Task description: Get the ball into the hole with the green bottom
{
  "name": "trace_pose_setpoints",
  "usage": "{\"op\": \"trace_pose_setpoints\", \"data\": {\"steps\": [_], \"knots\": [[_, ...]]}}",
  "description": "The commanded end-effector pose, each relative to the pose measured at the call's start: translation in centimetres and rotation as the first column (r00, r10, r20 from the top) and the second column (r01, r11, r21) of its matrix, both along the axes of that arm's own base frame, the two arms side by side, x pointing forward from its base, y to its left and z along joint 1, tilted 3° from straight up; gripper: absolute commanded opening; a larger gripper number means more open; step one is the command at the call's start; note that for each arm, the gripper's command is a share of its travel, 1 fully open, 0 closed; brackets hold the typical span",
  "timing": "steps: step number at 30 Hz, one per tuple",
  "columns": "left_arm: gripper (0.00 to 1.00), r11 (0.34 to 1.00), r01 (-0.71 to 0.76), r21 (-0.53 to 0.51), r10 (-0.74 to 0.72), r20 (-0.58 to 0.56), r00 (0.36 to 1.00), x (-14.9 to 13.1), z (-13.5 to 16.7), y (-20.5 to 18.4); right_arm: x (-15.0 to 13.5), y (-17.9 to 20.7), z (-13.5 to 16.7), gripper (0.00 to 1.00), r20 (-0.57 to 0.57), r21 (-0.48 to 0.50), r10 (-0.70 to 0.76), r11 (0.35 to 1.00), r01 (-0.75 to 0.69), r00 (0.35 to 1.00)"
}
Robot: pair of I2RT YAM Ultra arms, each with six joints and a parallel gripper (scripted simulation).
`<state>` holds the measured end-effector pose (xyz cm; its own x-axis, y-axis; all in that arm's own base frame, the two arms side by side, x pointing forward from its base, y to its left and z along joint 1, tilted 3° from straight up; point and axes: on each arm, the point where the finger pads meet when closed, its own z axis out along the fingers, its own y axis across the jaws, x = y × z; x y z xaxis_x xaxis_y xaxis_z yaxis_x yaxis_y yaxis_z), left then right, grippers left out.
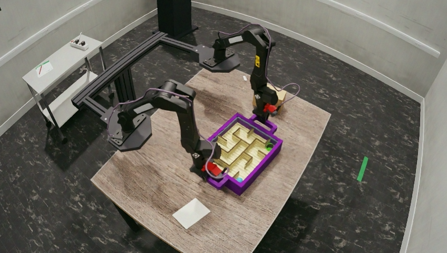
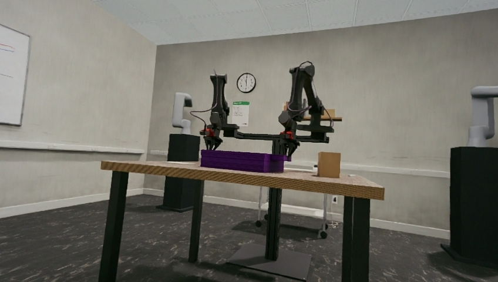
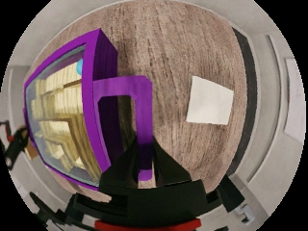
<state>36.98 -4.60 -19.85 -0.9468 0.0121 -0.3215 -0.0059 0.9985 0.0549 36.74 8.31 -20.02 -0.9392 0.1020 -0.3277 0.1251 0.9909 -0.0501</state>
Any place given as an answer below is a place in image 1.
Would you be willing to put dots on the white rectangular card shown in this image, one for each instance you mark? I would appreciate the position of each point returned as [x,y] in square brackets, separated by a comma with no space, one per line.
[191,213]

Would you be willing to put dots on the purple maze board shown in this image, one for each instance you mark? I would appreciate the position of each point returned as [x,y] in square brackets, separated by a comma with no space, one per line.
[246,149]

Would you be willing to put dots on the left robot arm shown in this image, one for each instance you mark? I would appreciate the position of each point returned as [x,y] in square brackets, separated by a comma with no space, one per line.
[258,80]

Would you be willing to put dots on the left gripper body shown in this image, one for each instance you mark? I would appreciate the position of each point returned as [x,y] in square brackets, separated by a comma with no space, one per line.
[261,108]

